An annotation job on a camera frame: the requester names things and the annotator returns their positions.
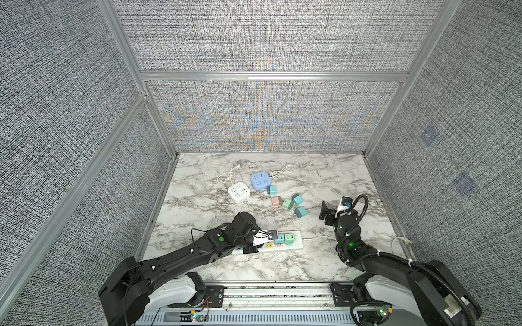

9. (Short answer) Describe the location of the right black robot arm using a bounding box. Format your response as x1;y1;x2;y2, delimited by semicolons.
319;194;483;325

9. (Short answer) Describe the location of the green adapter lowest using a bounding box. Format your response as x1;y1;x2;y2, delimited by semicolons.
284;233;296;244

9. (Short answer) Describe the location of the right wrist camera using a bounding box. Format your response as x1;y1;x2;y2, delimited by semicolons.
335;196;353;219

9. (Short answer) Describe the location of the white cable of blue strip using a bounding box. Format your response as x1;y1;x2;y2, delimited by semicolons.
270;164;295;181

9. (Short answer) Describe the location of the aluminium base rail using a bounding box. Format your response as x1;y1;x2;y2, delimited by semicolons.
101;280;449;326

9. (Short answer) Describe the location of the long white power strip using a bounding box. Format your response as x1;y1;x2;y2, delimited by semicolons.
232;231;303;255

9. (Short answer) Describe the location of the white square power strip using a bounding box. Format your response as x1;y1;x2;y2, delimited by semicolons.
227;181;251;203

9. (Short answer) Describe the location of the green adapter beside pink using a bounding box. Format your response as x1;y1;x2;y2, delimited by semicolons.
282;198;294;210

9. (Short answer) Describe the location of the blue square power strip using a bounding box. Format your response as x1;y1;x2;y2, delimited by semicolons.
250;171;272;191

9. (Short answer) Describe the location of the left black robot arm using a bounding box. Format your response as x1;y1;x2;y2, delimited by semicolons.
99;212;278;325

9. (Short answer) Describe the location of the pink plug adapter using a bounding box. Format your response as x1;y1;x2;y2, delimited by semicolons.
271;196;283;207

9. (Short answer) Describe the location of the aluminium enclosure frame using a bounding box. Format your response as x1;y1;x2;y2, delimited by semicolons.
0;0;522;302

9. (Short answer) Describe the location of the teal adapter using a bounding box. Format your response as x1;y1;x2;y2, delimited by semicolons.
292;194;304;206
294;206;308;218
274;234;285;245
267;186;277;196

